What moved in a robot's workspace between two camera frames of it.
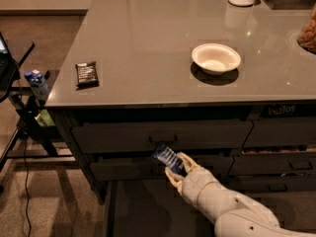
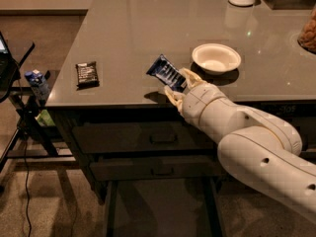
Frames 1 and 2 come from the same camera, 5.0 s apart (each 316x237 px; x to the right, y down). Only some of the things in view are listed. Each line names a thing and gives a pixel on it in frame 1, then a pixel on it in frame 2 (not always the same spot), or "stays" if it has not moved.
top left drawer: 188,136 stays
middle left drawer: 150,168 stays
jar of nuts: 307,38 stays
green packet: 43,118 stays
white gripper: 194,184 to 198,102
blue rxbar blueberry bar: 170,158 to 165,72
